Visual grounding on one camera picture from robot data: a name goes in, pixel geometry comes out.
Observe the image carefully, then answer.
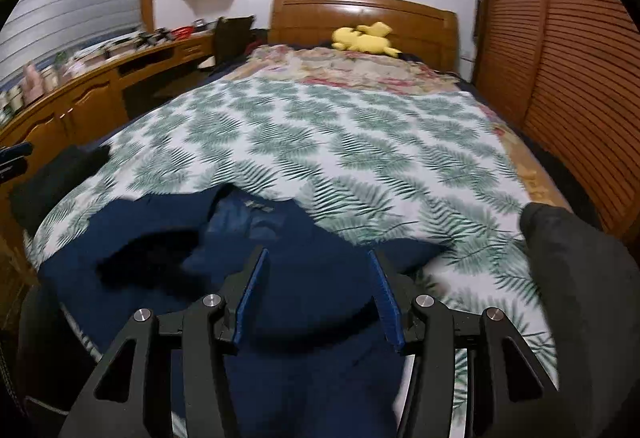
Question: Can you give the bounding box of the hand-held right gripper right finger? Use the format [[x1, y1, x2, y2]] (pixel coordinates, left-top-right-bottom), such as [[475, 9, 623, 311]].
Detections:
[[367, 249, 561, 438]]

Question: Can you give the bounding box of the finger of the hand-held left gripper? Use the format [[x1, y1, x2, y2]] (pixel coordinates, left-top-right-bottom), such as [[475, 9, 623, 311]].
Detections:
[[0, 144, 34, 164], [0, 161, 27, 182]]

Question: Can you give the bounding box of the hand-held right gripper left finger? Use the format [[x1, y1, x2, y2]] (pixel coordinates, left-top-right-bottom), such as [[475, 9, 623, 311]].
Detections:
[[60, 245, 271, 438]]

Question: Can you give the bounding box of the navy blue suit jacket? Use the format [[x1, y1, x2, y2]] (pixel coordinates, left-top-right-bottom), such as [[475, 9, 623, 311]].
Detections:
[[37, 185, 451, 438]]

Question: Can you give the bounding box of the black garment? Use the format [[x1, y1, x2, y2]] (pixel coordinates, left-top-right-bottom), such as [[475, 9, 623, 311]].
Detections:
[[10, 145, 111, 237]]

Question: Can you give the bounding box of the pink bottle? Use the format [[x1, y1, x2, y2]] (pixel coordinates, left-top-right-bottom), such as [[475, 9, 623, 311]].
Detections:
[[25, 63, 44, 102]]

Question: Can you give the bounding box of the long wooden desk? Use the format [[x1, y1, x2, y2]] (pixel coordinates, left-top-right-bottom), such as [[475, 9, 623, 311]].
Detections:
[[0, 31, 221, 319]]

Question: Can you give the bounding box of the bed with leaf-print cover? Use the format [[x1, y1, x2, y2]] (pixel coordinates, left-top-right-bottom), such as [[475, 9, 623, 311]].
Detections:
[[30, 77, 558, 438]]

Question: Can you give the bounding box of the orange patterned blanket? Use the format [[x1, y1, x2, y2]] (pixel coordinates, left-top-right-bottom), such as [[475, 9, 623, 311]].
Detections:
[[492, 118, 551, 207]]

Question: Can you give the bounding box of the dark grey garment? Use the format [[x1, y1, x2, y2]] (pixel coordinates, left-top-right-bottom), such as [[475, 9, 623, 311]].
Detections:
[[520, 203, 640, 438]]

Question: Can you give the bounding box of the floral blanket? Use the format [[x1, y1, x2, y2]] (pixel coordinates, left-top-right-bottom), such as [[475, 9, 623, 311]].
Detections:
[[232, 44, 473, 98]]

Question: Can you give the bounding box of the dark wooden chair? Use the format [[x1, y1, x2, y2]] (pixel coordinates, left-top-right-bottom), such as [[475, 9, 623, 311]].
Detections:
[[197, 17, 254, 69]]

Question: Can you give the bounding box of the yellow plush toy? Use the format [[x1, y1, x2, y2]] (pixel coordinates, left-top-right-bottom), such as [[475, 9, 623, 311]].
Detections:
[[332, 22, 402, 57]]

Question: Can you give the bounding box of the wooden bed headboard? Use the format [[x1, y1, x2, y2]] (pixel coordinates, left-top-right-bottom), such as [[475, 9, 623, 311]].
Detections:
[[270, 0, 460, 72]]

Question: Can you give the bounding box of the wooden louvred wardrobe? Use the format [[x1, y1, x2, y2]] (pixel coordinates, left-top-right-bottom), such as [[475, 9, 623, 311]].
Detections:
[[472, 0, 640, 244]]

